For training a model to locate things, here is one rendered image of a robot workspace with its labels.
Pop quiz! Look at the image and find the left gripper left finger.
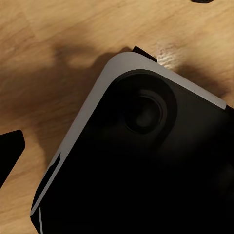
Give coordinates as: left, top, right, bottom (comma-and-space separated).
0, 130, 25, 188

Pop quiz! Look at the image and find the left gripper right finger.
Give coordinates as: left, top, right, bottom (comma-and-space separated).
218, 130, 234, 169

